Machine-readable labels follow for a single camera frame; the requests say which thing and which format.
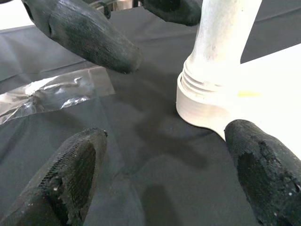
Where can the clear tape patch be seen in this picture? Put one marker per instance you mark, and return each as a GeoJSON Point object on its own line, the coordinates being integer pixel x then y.
{"type": "Point", "coordinates": [47, 94]}

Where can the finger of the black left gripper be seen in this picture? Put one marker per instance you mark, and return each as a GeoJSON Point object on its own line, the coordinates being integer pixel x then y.
{"type": "Point", "coordinates": [89, 35]}
{"type": "Point", "coordinates": [176, 10]}

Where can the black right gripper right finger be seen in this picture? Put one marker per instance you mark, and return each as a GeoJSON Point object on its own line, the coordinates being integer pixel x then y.
{"type": "Point", "coordinates": [270, 176]}

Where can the white plastic table leg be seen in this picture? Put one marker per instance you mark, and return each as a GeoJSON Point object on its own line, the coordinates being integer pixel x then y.
{"type": "Point", "coordinates": [218, 35]}

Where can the black tablecloth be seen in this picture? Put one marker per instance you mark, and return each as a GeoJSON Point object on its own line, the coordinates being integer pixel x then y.
{"type": "Point", "coordinates": [152, 153]}

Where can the white plastic children table top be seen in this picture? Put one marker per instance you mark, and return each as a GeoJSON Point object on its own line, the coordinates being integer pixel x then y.
{"type": "Point", "coordinates": [258, 99]}

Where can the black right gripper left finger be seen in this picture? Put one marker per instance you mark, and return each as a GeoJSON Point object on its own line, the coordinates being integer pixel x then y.
{"type": "Point", "coordinates": [54, 188]}

